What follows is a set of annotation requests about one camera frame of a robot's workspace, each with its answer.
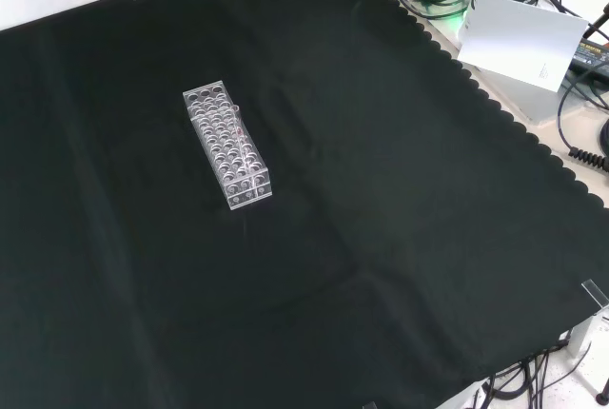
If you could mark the clear glass test tube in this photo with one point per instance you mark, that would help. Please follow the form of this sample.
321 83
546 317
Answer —
241 138

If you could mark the clear test tube rack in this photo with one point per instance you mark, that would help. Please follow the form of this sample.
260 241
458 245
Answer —
220 142

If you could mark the black cloth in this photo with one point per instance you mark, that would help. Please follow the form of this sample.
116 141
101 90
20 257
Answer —
380 190

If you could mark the grey box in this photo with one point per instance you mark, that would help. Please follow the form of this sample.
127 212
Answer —
533 100

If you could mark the pale board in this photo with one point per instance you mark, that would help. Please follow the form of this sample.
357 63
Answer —
518 40

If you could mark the clear tape piece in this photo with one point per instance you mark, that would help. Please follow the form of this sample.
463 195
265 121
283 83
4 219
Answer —
595 293

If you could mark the black power adapter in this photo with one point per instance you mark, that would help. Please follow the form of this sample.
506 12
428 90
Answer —
592 57

